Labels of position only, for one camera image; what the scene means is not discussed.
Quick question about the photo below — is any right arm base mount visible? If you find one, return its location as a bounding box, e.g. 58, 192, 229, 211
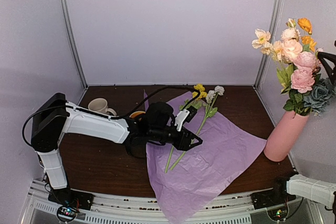
251, 190, 296, 222

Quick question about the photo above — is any white mug yellow inside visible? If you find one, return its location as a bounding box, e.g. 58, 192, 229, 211
129, 111, 145, 119

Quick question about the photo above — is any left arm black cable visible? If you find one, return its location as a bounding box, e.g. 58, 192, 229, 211
22, 84, 202, 147

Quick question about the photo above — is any purple tissue paper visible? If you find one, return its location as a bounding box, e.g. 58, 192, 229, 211
143, 89, 268, 224

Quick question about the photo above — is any yellow flower stem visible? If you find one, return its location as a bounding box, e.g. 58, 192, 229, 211
164, 83, 207, 174

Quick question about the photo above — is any left aluminium frame post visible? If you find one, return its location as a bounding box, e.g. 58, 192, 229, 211
60, 0, 88, 89

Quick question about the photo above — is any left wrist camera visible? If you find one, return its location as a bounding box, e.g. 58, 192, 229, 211
174, 106, 197, 132

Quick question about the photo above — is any white mug floral print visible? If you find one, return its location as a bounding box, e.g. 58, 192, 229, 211
88, 98, 117, 116

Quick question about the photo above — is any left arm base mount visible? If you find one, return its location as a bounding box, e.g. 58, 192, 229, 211
48, 191, 93, 222

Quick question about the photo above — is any white flower stem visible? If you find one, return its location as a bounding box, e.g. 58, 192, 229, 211
169, 85, 225, 171

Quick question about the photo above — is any front aluminium rail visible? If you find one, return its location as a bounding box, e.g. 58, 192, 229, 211
19, 179, 322, 223

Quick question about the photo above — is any peach pink rose stem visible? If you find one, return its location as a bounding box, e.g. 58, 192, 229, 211
281, 18, 303, 63

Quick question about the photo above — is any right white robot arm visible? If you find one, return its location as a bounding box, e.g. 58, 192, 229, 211
269, 52, 335, 213

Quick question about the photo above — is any orange flower stem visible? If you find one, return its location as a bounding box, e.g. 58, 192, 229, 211
298, 17, 317, 52

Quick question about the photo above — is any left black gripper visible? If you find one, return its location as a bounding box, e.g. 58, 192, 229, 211
150, 125, 203, 151

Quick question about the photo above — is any pink carnation flower stem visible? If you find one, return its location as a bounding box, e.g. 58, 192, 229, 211
284, 51, 320, 116

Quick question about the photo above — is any blue hydrangea flower stem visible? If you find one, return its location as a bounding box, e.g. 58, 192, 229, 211
303, 78, 335, 115

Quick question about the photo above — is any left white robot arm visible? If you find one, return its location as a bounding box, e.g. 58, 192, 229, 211
30, 93, 203, 205

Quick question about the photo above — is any peach poppy flower stem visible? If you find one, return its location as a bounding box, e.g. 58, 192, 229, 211
251, 29, 285, 63

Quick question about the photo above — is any pink cylindrical vase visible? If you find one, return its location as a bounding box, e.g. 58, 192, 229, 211
264, 111, 309, 162

